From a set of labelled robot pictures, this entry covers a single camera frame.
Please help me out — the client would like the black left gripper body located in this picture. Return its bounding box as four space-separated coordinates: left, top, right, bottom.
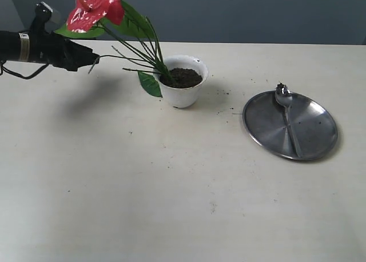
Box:
17 32 79 72

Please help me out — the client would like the red artificial flower with leaves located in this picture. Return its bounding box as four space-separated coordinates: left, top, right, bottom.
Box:
55 0 176 83

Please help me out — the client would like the stainless steel spork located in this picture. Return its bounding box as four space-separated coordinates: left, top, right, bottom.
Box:
275 82 303 158

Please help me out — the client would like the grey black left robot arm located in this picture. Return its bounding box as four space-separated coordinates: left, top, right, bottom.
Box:
1 31 100 72

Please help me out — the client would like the dark soil in pot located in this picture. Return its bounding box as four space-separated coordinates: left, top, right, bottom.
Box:
159 68 202 89

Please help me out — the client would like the white plastic flower pot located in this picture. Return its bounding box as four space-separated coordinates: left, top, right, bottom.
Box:
153 55 209 109

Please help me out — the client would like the fallen green artificial leaf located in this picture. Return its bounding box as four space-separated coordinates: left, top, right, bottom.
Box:
137 71 162 98

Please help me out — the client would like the round stainless steel plate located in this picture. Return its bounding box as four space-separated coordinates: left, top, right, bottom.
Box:
242 90 339 161

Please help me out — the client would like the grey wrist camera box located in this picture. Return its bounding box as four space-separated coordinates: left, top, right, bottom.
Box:
29 1 62 34

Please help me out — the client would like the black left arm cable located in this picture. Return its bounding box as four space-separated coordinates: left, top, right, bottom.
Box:
0 60 49 80

